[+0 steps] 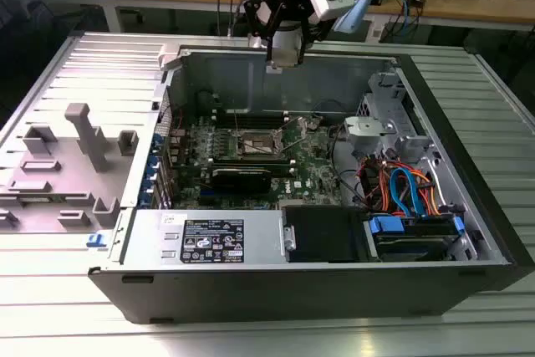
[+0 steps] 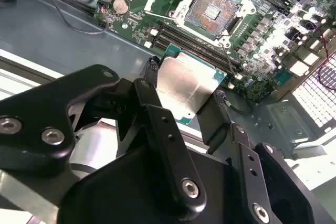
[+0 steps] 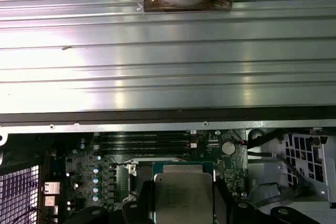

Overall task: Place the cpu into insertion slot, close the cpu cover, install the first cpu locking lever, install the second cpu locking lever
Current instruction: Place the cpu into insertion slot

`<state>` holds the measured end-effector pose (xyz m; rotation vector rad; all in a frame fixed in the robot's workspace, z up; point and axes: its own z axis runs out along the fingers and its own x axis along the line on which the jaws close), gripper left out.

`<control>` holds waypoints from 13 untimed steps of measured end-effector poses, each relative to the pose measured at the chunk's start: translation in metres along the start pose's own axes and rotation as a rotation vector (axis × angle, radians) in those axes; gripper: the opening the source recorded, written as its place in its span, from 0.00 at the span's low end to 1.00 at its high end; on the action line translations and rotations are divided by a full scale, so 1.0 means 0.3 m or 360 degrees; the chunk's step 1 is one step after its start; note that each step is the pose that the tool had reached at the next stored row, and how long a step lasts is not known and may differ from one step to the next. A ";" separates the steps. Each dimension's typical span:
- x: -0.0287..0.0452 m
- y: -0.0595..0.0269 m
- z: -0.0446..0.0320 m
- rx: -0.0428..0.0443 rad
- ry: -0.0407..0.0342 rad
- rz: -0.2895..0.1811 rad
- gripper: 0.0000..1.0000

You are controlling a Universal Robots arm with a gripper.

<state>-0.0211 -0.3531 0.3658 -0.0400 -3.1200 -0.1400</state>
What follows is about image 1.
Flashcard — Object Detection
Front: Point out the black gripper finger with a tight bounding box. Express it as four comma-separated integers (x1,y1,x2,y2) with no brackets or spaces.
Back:
295,0,335,67
243,0,289,75

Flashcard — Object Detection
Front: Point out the CPU socket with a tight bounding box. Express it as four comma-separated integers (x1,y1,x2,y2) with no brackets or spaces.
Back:
236,127,289,161

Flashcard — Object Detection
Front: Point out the silver drive cage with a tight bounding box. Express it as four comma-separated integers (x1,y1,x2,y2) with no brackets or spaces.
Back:
357,71,436,153

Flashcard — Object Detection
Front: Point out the grey corner block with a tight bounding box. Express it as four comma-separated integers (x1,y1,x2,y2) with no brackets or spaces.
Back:
158,43,187,72

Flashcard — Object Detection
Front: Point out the green motherboard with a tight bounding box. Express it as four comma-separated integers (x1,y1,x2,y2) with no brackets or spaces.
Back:
165,112,348,212

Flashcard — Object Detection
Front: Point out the black graphics card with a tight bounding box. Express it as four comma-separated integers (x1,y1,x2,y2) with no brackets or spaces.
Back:
208,166,273,195

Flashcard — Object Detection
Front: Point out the black plastic shroud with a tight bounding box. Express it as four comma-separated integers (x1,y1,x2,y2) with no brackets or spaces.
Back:
282,205,369,264

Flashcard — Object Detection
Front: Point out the silver power supply unit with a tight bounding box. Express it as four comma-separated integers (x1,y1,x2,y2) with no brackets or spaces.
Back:
120,208,289,268

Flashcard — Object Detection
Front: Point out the hard disk in blue carrier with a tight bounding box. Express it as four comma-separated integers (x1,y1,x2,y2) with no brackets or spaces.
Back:
363,213,468,263

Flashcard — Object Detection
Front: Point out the grey parts rack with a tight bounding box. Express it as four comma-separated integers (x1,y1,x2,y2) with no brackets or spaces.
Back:
0,101,141,232

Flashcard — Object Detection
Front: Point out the dark office chair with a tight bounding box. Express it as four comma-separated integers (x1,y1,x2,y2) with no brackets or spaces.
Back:
0,0,105,94

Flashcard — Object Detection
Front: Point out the black PC case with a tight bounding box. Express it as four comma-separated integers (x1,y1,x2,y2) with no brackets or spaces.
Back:
86,41,535,325

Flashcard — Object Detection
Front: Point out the silver metal bracket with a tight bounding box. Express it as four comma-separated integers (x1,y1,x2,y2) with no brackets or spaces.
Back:
342,116,398,149

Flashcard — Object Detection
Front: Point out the blue hanging cable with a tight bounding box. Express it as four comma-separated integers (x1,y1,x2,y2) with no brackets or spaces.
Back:
399,0,413,36

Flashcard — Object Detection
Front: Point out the black cable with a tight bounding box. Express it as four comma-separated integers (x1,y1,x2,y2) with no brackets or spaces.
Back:
329,122,369,210

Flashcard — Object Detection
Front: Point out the orange red wire bundle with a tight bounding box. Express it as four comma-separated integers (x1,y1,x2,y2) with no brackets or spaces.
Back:
359,155,396,212

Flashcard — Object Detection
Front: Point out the blue wire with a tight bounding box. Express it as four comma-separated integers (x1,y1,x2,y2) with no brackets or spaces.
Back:
388,166,427,218

